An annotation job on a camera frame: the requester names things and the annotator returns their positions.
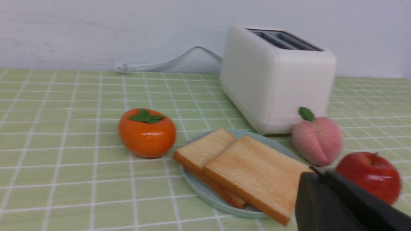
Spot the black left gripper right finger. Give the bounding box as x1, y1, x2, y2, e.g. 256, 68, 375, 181
310, 166, 410, 231

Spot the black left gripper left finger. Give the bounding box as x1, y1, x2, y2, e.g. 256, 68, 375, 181
295, 172, 368, 231

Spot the toast slice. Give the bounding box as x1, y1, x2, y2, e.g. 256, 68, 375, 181
173, 128, 247, 209
202, 135, 311, 226

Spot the red apple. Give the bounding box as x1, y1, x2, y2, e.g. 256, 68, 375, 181
335, 151, 402, 205

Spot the pink peach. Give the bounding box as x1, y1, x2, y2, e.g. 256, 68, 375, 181
292, 107, 344, 166

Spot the white toaster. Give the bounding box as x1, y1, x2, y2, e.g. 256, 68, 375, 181
220, 24, 337, 135

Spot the orange persimmon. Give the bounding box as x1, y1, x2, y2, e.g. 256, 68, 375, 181
118, 108, 177, 159

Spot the green checkered tablecloth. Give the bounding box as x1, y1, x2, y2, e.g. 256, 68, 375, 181
0, 68, 411, 231

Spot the white power cable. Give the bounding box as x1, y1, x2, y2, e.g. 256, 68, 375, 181
112, 46, 223, 75

